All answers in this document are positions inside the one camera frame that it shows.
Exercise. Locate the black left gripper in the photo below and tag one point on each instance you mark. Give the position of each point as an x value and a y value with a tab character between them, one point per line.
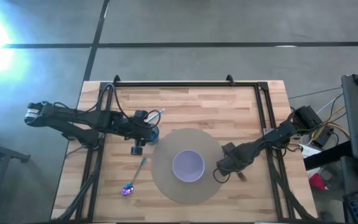
140	129

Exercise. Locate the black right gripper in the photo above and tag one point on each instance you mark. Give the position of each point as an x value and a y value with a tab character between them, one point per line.
235	158

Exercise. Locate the black fork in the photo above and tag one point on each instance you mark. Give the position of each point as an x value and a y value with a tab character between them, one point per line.
242	177

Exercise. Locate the blue drinking straw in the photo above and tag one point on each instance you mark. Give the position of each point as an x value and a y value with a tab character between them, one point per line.
155	115

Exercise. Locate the iridescent purple spoon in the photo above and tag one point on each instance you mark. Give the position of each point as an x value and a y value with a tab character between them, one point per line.
127	189

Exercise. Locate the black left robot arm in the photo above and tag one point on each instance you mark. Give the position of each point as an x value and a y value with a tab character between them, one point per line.
73	119

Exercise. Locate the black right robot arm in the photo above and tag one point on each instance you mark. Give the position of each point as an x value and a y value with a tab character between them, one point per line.
278	132

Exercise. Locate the blue glass cup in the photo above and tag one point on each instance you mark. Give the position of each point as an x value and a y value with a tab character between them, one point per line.
156	137

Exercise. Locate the pale lilac bowl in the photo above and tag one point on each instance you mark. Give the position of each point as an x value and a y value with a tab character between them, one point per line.
188	166

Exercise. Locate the round beige placemat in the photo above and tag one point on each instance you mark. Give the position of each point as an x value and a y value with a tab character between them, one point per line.
166	186

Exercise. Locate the white paper sheet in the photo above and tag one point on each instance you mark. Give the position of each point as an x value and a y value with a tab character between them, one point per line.
309	151

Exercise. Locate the red item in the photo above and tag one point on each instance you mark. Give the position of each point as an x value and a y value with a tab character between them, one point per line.
316	182

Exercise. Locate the black power box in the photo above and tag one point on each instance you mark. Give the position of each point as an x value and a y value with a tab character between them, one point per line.
323	138

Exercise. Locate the black beam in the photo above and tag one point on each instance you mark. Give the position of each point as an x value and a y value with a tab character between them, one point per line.
328	155

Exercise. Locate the black metal table frame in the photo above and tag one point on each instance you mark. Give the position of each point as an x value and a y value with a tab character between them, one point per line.
182	84

